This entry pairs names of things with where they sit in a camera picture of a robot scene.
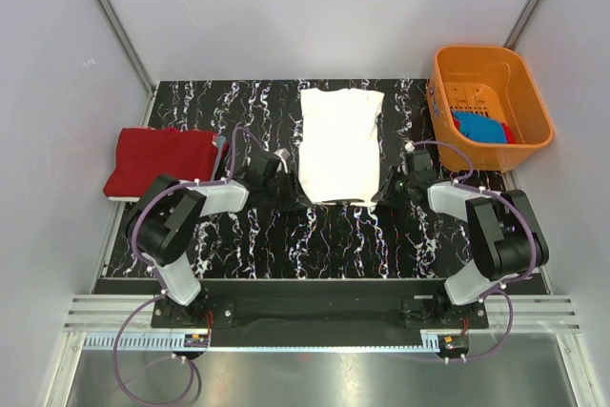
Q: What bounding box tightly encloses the folded grey t shirt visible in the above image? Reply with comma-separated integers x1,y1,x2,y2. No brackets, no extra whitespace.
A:
212,135,228,180

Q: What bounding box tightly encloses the grey slotted cable duct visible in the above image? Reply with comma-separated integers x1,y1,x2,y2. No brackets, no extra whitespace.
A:
83,331,439,354

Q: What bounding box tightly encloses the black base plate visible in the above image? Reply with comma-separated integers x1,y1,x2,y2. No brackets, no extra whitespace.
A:
152,279,489,343

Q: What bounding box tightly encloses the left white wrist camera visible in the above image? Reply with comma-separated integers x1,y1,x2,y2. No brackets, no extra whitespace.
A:
274,148,291,173

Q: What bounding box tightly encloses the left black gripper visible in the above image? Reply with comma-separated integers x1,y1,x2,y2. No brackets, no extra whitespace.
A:
262,169,312,213

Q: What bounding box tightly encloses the white t shirt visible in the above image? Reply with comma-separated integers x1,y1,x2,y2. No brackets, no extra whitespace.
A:
107,196,140,204
298,89,384,207

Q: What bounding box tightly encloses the red t shirt in basket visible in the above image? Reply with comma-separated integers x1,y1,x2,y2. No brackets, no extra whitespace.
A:
501,123,516,144

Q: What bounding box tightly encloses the blue t shirt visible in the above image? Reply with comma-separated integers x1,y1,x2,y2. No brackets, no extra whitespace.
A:
452,112,508,144

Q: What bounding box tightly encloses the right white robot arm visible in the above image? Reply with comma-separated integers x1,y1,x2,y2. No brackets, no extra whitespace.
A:
372,150,549,328

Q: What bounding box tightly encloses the orange plastic basket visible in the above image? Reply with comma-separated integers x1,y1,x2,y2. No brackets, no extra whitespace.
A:
427,46,554,173

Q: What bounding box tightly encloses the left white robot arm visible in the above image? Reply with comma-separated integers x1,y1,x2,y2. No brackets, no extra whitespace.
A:
125,152,312,327

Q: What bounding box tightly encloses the left corner aluminium post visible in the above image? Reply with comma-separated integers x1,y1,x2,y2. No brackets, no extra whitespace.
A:
95,0,156,94

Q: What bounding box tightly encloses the red t shirt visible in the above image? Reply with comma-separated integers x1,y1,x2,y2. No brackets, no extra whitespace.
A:
103,128,217,197
501,123,516,144

